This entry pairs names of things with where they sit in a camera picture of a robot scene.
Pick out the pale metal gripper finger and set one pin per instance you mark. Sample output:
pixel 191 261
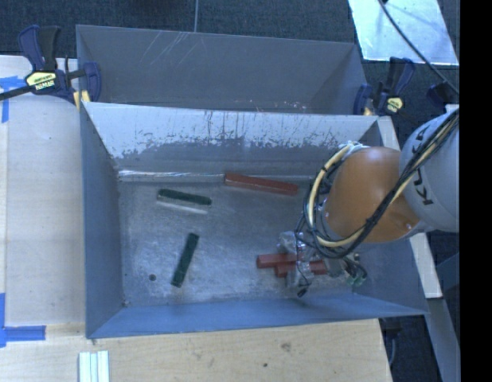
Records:
pixel 301 277
pixel 292 244

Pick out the red-brown flat block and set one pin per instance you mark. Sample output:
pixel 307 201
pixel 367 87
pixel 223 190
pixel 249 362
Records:
pixel 274 259
pixel 285 271
pixel 262 184

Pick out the dark green flat block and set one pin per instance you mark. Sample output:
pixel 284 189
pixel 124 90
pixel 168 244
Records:
pixel 184 197
pixel 185 260

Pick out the grey metal bin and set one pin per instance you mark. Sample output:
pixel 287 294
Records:
pixel 230 141

